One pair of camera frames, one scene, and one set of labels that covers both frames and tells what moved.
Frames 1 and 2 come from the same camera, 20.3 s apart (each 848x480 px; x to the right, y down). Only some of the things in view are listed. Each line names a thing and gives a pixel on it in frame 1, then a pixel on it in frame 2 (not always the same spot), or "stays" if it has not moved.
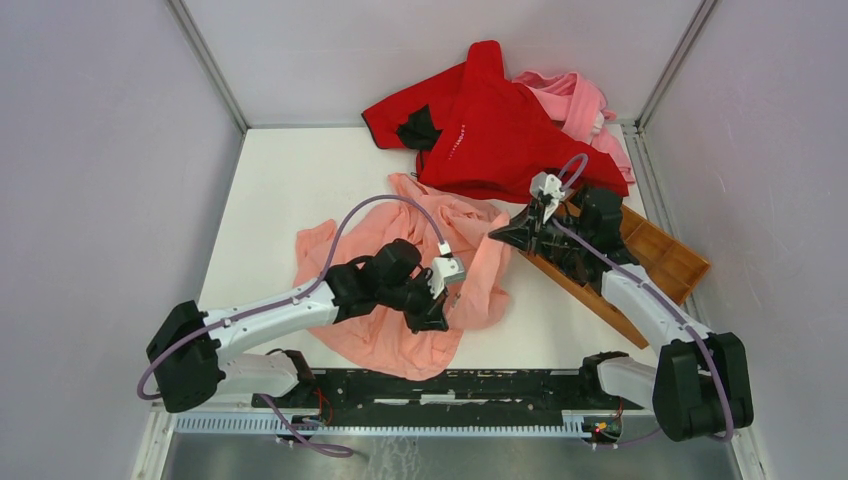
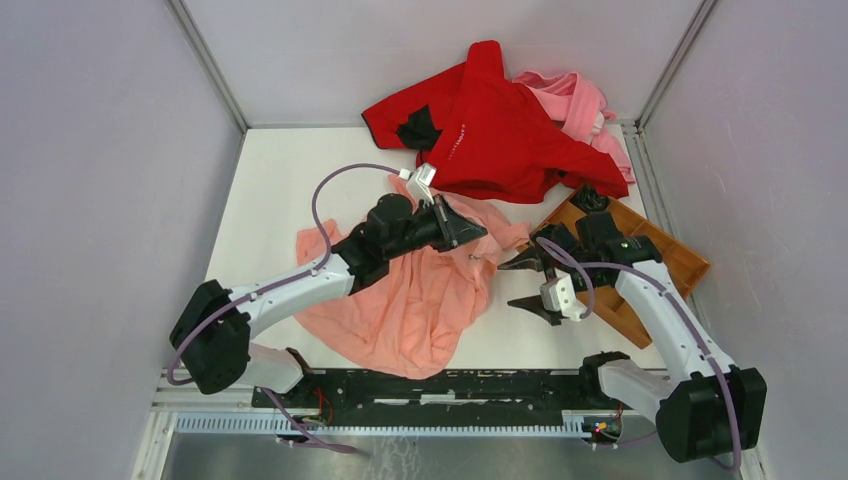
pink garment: x=581 y=106 stays
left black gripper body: x=414 y=299 -> x=427 y=229
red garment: x=476 y=132 stays
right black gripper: x=519 y=231 -> x=531 y=260
